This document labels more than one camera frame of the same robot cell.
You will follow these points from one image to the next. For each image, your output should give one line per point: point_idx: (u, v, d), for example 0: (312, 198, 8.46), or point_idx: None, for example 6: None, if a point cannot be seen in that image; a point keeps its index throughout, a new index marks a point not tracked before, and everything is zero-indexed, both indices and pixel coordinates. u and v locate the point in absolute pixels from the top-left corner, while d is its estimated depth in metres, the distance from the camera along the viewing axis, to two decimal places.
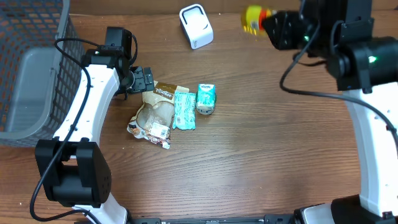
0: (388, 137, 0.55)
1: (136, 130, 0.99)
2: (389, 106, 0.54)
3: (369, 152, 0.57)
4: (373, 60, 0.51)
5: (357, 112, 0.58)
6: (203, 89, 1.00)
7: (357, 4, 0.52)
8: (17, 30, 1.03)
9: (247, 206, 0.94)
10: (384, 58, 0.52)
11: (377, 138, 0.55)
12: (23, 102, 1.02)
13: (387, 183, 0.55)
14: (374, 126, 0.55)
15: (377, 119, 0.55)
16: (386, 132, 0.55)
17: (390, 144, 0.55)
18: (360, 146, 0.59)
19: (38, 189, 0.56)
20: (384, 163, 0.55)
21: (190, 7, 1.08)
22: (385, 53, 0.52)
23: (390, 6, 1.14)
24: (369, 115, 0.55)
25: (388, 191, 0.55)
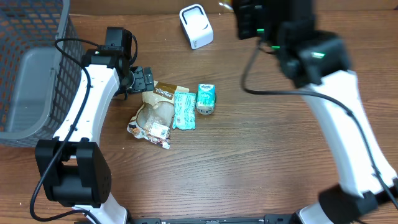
0: (348, 121, 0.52)
1: (136, 130, 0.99)
2: (342, 91, 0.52)
3: (335, 137, 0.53)
4: (319, 56, 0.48)
5: (313, 104, 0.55)
6: (203, 89, 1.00)
7: (305, 5, 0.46)
8: (17, 29, 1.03)
9: (248, 206, 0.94)
10: (331, 52, 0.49)
11: (337, 122, 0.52)
12: (23, 102, 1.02)
13: (358, 163, 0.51)
14: (331, 111, 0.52)
15: (334, 107, 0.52)
16: (345, 115, 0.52)
17: (351, 126, 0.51)
18: (328, 136, 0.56)
19: (38, 189, 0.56)
20: (349, 146, 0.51)
21: (190, 7, 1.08)
22: (332, 45, 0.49)
23: (390, 5, 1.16)
24: (324, 104, 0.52)
25: (362, 172, 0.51)
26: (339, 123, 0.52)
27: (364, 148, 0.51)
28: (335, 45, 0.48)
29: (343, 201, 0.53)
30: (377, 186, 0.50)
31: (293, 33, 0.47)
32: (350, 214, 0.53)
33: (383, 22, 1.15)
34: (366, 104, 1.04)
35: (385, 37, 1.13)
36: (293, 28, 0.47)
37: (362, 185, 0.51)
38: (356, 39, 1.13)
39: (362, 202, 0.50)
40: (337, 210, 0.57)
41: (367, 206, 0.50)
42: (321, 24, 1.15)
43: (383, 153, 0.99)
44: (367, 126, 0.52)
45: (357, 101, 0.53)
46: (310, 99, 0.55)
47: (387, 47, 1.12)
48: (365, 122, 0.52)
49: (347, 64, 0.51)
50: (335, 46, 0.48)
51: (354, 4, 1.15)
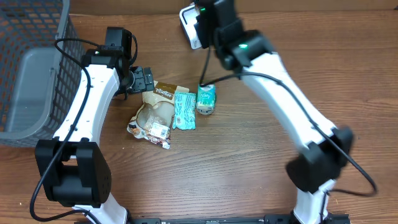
0: (280, 89, 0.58)
1: (136, 130, 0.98)
2: (272, 68, 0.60)
3: (275, 106, 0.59)
4: (245, 48, 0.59)
5: (253, 85, 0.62)
6: (203, 89, 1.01)
7: (229, 9, 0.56)
8: (17, 29, 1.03)
9: (248, 206, 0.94)
10: (254, 47, 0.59)
11: (274, 92, 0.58)
12: (23, 102, 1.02)
13: (298, 123, 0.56)
14: (267, 84, 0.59)
15: (266, 81, 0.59)
16: (277, 86, 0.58)
17: (285, 93, 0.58)
18: (274, 112, 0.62)
19: (38, 189, 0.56)
20: (286, 109, 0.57)
21: (190, 7, 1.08)
22: (254, 43, 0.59)
23: (390, 5, 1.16)
24: (259, 81, 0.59)
25: (303, 128, 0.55)
26: (274, 93, 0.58)
27: (300, 109, 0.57)
28: (257, 37, 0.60)
29: (297, 160, 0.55)
30: (319, 137, 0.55)
31: (225, 35, 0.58)
32: (306, 170, 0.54)
33: (383, 22, 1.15)
34: (366, 103, 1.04)
35: (384, 37, 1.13)
36: (225, 30, 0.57)
37: (306, 138, 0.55)
38: (356, 39, 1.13)
39: (309, 150, 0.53)
40: (298, 174, 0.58)
41: (314, 154, 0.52)
42: (322, 24, 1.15)
43: (383, 153, 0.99)
44: (298, 89, 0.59)
45: (283, 73, 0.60)
46: (249, 82, 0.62)
47: (387, 47, 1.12)
48: (296, 88, 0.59)
49: (269, 47, 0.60)
50: (257, 40, 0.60)
51: (354, 4, 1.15)
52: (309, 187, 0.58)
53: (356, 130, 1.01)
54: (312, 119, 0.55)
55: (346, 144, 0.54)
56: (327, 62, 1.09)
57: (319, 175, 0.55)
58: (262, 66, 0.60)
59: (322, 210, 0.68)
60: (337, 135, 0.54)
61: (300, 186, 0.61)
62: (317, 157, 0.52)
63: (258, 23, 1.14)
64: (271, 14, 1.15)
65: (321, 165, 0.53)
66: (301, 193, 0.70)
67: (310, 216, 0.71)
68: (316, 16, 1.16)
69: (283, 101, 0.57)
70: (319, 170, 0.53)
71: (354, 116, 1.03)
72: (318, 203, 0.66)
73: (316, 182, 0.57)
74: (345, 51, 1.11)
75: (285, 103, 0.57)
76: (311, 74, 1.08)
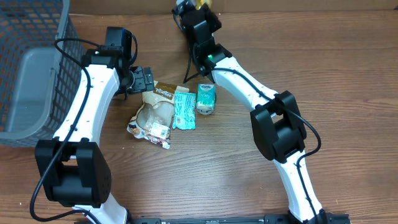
0: (236, 77, 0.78)
1: (136, 130, 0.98)
2: (229, 63, 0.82)
3: (236, 91, 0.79)
4: (210, 58, 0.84)
5: (221, 80, 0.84)
6: (203, 88, 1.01)
7: (203, 37, 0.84)
8: (17, 29, 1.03)
9: (248, 206, 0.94)
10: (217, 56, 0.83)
11: (232, 79, 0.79)
12: (23, 102, 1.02)
13: (249, 94, 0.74)
14: (227, 76, 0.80)
15: (226, 73, 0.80)
16: (234, 75, 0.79)
17: (239, 78, 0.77)
18: (237, 96, 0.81)
19: (38, 190, 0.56)
20: (240, 89, 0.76)
21: None
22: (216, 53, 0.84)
23: (390, 6, 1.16)
24: (221, 73, 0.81)
25: (252, 97, 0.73)
26: (232, 79, 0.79)
27: (249, 86, 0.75)
28: (221, 50, 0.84)
29: (252, 124, 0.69)
30: (265, 101, 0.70)
31: (201, 50, 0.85)
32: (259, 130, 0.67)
33: (383, 22, 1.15)
34: (366, 104, 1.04)
35: (384, 37, 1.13)
36: (199, 48, 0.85)
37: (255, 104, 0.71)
38: (356, 39, 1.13)
39: (255, 111, 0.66)
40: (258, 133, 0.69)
41: (260, 113, 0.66)
42: (322, 24, 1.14)
43: (382, 153, 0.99)
44: (249, 74, 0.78)
45: (237, 66, 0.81)
46: (217, 78, 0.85)
47: (387, 47, 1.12)
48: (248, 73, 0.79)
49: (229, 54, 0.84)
50: (221, 52, 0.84)
51: (353, 4, 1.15)
52: (270, 152, 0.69)
53: (356, 130, 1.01)
54: (258, 89, 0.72)
55: (288, 106, 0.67)
56: (327, 63, 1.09)
57: (270, 135, 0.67)
58: (223, 63, 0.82)
59: (308, 194, 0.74)
60: (278, 98, 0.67)
61: (268, 155, 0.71)
62: (263, 116, 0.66)
63: (258, 23, 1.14)
64: (271, 14, 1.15)
65: (268, 121, 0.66)
66: (283, 180, 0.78)
67: (298, 206, 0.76)
68: (316, 16, 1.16)
69: (238, 82, 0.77)
70: (268, 127, 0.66)
71: (353, 116, 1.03)
72: (296, 180, 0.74)
73: (272, 143, 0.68)
74: (345, 52, 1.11)
75: (240, 84, 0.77)
76: (311, 74, 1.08)
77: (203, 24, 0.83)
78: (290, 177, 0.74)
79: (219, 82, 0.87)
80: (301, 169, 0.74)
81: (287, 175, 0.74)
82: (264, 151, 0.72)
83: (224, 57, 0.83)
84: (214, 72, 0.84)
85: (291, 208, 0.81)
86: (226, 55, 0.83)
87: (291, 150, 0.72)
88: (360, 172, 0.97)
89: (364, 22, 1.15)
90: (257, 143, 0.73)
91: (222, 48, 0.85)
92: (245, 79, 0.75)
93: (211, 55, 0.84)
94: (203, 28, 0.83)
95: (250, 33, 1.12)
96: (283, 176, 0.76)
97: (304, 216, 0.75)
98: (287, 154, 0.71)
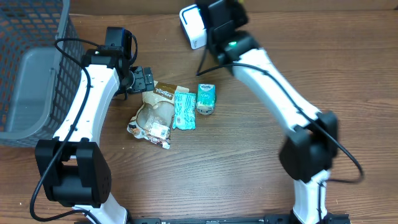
0: (266, 79, 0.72)
1: (136, 130, 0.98)
2: (261, 62, 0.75)
3: (264, 96, 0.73)
4: (232, 46, 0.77)
5: (245, 78, 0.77)
6: (203, 89, 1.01)
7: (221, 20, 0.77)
8: (17, 29, 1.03)
9: (248, 206, 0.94)
10: (240, 44, 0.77)
11: (261, 81, 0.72)
12: (23, 102, 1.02)
13: (283, 107, 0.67)
14: (255, 75, 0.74)
15: (254, 72, 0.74)
16: (263, 76, 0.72)
17: (270, 82, 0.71)
18: (262, 98, 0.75)
19: (38, 189, 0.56)
20: (271, 94, 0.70)
21: (190, 7, 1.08)
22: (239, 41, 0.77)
23: (390, 6, 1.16)
24: (249, 73, 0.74)
25: (288, 111, 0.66)
26: (262, 83, 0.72)
27: (285, 96, 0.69)
28: (245, 38, 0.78)
29: (287, 144, 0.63)
30: (304, 121, 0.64)
31: (218, 35, 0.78)
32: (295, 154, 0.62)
33: (383, 22, 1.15)
34: (366, 104, 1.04)
35: (384, 37, 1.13)
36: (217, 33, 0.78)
37: (292, 121, 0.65)
38: (356, 39, 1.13)
39: (296, 135, 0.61)
40: (291, 154, 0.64)
41: (300, 137, 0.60)
42: (322, 24, 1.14)
43: (383, 153, 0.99)
44: (282, 79, 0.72)
45: (268, 66, 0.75)
46: (243, 75, 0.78)
47: (387, 47, 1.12)
48: (279, 76, 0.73)
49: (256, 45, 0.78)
50: (245, 39, 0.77)
51: (353, 4, 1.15)
52: (301, 173, 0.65)
53: (356, 130, 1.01)
54: (296, 105, 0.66)
55: (329, 128, 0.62)
56: (327, 63, 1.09)
57: (306, 159, 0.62)
58: (252, 61, 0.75)
59: (319, 206, 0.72)
60: (321, 119, 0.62)
61: (294, 175, 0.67)
62: (305, 142, 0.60)
63: (258, 23, 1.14)
64: (271, 14, 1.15)
65: (307, 147, 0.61)
66: (297, 186, 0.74)
67: (307, 213, 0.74)
68: (317, 16, 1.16)
69: (269, 87, 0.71)
70: (306, 152, 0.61)
71: (354, 116, 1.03)
72: (313, 196, 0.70)
73: (306, 167, 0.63)
74: (345, 52, 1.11)
75: (271, 91, 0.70)
76: (311, 74, 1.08)
77: (220, 2, 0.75)
78: (308, 193, 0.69)
79: (240, 78, 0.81)
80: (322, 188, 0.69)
81: (306, 190, 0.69)
82: (290, 170, 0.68)
83: (250, 48, 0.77)
84: (237, 67, 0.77)
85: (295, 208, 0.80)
86: (253, 46, 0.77)
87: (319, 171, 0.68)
88: (360, 172, 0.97)
89: (365, 22, 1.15)
90: (283, 160, 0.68)
91: (245, 33, 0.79)
92: (279, 86, 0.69)
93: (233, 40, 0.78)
94: (220, 9, 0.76)
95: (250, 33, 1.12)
96: (300, 184, 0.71)
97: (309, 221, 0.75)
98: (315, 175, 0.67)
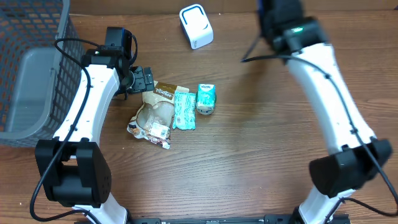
0: (326, 84, 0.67)
1: (136, 130, 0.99)
2: (323, 63, 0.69)
3: (318, 101, 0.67)
4: (296, 32, 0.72)
5: (301, 76, 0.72)
6: (203, 89, 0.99)
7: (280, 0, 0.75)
8: (18, 29, 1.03)
9: (248, 206, 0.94)
10: (305, 31, 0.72)
11: (320, 84, 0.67)
12: (23, 102, 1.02)
13: (337, 122, 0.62)
14: (314, 76, 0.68)
15: (314, 72, 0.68)
16: (324, 79, 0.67)
17: (331, 89, 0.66)
18: (313, 99, 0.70)
19: (38, 189, 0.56)
20: (328, 101, 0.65)
21: (190, 7, 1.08)
22: (305, 27, 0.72)
23: (390, 6, 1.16)
24: (308, 71, 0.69)
25: (342, 127, 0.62)
26: (319, 87, 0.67)
27: (343, 109, 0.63)
28: (311, 24, 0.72)
29: (330, 162, 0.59)
30: (356, 143, 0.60)
31: (278, 19, 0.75)
32: (335, 175, 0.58)
33: (383, 22, 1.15)
34: (366, 104, 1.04)
35: (384, 37, 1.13)
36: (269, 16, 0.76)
37: (342, 139, 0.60)
38: (356, 39, 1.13)
39: (343, 158, 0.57)
40: (328, 172, 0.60)
41: (347, 160, 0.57)
42: (322, 24, 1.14)
43: None
44: (342, 86, 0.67)
45: (333, 68, 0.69)
46: (298, 71, 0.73)
47: (387, 47, 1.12)
48: (342, 84, 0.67)
49: (323, 38, 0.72)
50: (310, 25, 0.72)
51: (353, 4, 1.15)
52: (329, 191, 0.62)
53: None
54: (353, 124, 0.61)
55: (380, 158, 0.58)
56: None
57: (344, 182, 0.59)
58: (312, 57, 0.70)
59: (329, 214, 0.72)
60: (373, 146, 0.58)
61: (321, 190, 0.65)
62: (349, 167, 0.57)
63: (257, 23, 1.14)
64: None
65: (350, 173, 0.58)
66: (315, 191, 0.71)
67: (314, 218, 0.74)
68: (316, 16, 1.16)
69: (327, 93, 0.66)
70: (346, 177, 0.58)
71: None
72: (328, 206, 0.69)
73: (337, 187, 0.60)
74: (344, 52, 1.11)
75: (327, 98, 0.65)
76: None
77: None
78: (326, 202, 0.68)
79: (294, 72, 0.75)
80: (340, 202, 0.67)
81: (326, 200, 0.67)
82: (317, 184, 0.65)
83: (315, 42, 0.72)
84: (295, 61, 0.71)
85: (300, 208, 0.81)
86: (319, 40, 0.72)
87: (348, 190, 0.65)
88: None
89: (364, 22, 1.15)
90: (316, 172, 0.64)
91: (312, 20, 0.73)
92: (339, 96, 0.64)
93: (299, 26, 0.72)
94: None
95: (250, 33, 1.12)
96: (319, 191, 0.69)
97: None
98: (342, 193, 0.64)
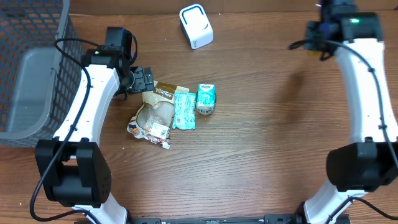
0: (368, 77, 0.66)
1: (136, 130, 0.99)
2: (370, 57, 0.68)
3: (354, 91, 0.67)
4: (352, 21, 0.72)
5: (345, 63, 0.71)
6: (203, 89, 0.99)
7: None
8: (17, 29, 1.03)
9: (248, 206, 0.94)
10: (364, 23, 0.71)
11: (360, 76, 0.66)
12: (23, 102, 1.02)
13: (369, 115, 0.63)
14: (357, 66, 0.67)
15: (359, 63, 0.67)
16: (367, 73, 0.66)
17: (372, 83, 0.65)
18: (348, 89, 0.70)
19: (38, 189, 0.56)
20: (365, 93, 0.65)
21: (190, 7, 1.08)
22: (364, 21, 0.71)
23: (390, 6, 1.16)
24: (352, 60, 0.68)
25: (372, 121, 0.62)
26: (359, 78, 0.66)
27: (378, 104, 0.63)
28: (370, 20, 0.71)
29: (348, 151, 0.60)
30: (382, 139, 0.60)
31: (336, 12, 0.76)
32: (351, 163, 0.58)
33: (384, 22, 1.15)
34: None
35: (385, 37, 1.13)
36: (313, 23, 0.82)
37: (369, 130, 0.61)
38: None
39: (362, 150, 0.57)
40: (346, 162, 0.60)
41: (367, 151, 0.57)
42: None
43: None
44: (384, 84, 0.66)
45: (379, 64, 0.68)
46: (343, 59, 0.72)
47: (387, 47, 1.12)
48: (383, 82, 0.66)
49: (378, 37, 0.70)
50: (369, 20, 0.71)
51: None
52: (342, 182, 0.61)
53: None
54: (384, 120, 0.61)
55: None
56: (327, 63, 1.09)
57: (358, 175, 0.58)
58: (361, 49, 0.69)
59: (333, 214, 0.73)
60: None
61: (334, 182, 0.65)
62: (365, 161, 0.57)
63: (257, 23, 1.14)
64: (271, 14, 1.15)
65: (366, 165, 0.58)
66: (324, 188, 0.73)
67: (318, 215, 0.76)
68: (317, 16, 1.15)
69: (365, 86, 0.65)
70: (362, 168, 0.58)
71: None
72: (334, 205, 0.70)
73: (351, 180, 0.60)
74: None
75: (365, 90, 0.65)
76: (311, 74, 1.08)
77: None
78: (333, 199, 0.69)
79: (339, 60, 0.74)
80: (347, 202, 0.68)
81: (333, 197, 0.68)
82: (333, 175, 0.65)
83: (369, 37, 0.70)
84: (343, 50, 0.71)
85: (306, 203, 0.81)
86: (374, 36, 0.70)
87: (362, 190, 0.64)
88: None
89: None
90: (334, 162, 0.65)
91: (372, 17, 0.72)
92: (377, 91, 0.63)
93: (356, 18, 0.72)
94: None
95: (250, 33, 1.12)
96: (328, 187, 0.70)
97: (314, 221, 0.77)
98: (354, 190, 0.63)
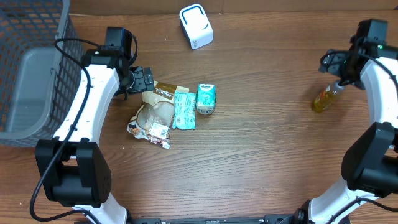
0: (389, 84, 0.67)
1: (136, 130, 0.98)
2: (393, 70, 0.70)
3: (374, 91, 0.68)
4: (380, 48, 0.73)
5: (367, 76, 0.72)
6: (203, 89, 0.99)
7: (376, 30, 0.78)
8: (17, 29, 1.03)
9: (247, 206, 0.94)
10: (388, 51, 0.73)
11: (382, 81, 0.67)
12: (23, 102, 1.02)
13: (388, 107, 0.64)
14: (380, 74, 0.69)
15: (382, 72, 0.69)
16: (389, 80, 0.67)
17: (392, 88, 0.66)
18: (368, 97, 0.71)
19: (39, 189, 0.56)
20: (386, 95, 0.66)
21: (190, 7, 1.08)
22: (390, 50, 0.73)
23: (390, 5, 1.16)
24: (375, 70, 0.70)
25: (391, 112, 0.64)
26: (382, 78, 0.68)
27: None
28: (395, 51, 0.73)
29: (364, 134, 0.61)
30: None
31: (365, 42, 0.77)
32: (367, 144, 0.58)
33: None
34: (365, 104, 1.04)
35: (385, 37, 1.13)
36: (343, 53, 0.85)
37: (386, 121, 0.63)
38: None
39: (380, 126, 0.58)
40: (362, 147, 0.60)
41: (385, 132, 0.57)
42: (322, 24, 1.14)
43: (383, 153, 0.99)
44: None
45: None
46: (364, 71, 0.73)
47: None
48: None
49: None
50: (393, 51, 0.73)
51: (354, 4, 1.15)
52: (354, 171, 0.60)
53: (355, 130, 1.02)
54: None
55: None
56: None
57: (372, 158, 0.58)
58: (385, 62, 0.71)
59: (336, 214, 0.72)
60: None
61: (347, 176, 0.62)
62: (384, 135, 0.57)
63: (257, 23, 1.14)
64: (271, 14, 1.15)
65: (382, 150, 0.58)
66: (334, 187, 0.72)
67: (321, 213, 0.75)
68: (317, 16, 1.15)
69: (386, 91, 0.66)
70: (377, 150, 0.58)
71: (354, 116, 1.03)
72: (340, 204, 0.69)
73: (364, 165, 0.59)
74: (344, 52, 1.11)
75: (387, 93, 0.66)
76: (311, 74, 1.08)
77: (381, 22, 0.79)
78: (341, 198, 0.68)
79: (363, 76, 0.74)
80: (354, 204, 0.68)
81: (341, 196, 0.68)
82: (346, 170, 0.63)
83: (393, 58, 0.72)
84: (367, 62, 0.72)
85: (313, 199, 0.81)
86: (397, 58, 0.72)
87: (370, 190, 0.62)
88: None
89: None
90: (348, 156, 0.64)
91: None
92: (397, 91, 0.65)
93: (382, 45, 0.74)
94: (380, 27, 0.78)
95: (250, 33, 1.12)
96: (338, 186, 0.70)
97: (316, 218, 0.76)
98: (364, 188, 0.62)
